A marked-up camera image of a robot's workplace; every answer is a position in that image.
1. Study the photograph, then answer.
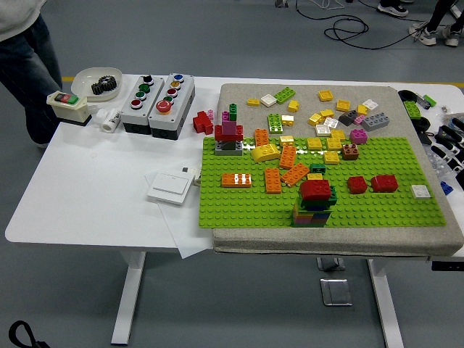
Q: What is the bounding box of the grey emergency-stop control box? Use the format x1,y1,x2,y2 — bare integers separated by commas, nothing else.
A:
148,72,196,140

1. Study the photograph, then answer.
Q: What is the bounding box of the white wall switch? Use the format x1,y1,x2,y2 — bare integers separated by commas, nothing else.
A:
146,172,193,206

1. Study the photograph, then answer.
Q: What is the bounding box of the white red-green switch box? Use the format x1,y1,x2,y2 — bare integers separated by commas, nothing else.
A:
46,90,94,127

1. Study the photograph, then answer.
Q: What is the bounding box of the green toy baseplate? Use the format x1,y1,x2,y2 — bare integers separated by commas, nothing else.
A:
198,136,447,229

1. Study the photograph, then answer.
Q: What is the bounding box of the black floor cable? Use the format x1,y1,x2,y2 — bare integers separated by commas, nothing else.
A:
323,14,431,51

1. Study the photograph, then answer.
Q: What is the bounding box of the clear plastic bag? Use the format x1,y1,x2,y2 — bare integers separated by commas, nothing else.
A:
426,144,464,182

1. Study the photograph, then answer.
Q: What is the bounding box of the light grey long brick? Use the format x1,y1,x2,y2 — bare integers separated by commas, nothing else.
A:
360,112,391,132

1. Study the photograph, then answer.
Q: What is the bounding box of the bystander person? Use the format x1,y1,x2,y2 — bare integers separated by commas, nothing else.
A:
376,0,410,17
408,0,464,47

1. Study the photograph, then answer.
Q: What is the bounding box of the magenta square toy brick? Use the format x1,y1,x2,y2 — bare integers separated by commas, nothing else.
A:
349,128,368,145

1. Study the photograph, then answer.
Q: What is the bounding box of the grey-brown mat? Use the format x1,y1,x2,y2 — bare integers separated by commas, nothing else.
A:
212,83,464,257

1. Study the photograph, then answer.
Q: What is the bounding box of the white pipe fitting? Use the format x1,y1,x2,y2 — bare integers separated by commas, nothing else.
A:
94,107,123,133

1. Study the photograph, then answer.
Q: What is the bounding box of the yellow curved toy brick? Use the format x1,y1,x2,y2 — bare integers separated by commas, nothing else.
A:
250,144,282,164

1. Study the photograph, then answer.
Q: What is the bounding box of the orange long toy brick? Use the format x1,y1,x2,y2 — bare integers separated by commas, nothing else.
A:
281,162,311,186
220,173,252,189
264,167,283,195
253,128,270,148
278,144,297,170

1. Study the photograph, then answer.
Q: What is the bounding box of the red curved toy brick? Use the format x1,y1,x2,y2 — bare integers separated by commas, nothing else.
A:
370,175,399,193

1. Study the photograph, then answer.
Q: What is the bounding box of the white table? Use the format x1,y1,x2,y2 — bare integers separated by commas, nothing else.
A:
4,74,464,347

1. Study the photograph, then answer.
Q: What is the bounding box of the red square toy brick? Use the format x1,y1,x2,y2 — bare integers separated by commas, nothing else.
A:
347,176,369,195

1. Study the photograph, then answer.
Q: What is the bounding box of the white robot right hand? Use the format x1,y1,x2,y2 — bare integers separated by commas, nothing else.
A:
433,117,464,175

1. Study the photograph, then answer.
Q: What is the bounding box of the black table control panel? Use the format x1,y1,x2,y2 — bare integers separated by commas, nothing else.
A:
430,260,464,272

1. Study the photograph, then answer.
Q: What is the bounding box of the multicolour brick tower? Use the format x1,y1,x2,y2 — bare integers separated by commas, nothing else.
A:
291,179,338,228

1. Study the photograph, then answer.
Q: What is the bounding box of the red pink grey brick tower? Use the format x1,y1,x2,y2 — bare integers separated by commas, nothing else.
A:
213,103,244,157

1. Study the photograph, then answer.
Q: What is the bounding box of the brown square toy brick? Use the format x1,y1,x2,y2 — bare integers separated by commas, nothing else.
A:
341,144,360,162

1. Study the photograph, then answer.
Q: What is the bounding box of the red cross-shaped brick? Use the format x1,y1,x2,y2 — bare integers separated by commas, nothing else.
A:
192,110,215,135

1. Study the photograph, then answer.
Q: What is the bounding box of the black gear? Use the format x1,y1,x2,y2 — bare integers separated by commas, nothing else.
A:
90,75,117,96

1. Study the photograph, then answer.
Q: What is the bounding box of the grey four-button control box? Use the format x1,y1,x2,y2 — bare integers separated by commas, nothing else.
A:
120,75,166,136

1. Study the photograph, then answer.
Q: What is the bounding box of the white paper sheet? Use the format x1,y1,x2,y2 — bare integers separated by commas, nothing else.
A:
144,165,215,260

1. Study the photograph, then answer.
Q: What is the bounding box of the light green wide brick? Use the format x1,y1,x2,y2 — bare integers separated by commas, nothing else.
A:
267,113,285,134

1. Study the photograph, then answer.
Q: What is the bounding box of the white bowl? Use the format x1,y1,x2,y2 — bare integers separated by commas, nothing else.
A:
70,67,123,102

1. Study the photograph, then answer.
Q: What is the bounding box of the light green long brick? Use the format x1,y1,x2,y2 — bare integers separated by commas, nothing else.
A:
273,87,297,103

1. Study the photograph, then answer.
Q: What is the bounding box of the silver floor socket plate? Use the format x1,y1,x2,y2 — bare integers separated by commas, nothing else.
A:
319,278,353,307
316,256,346,272

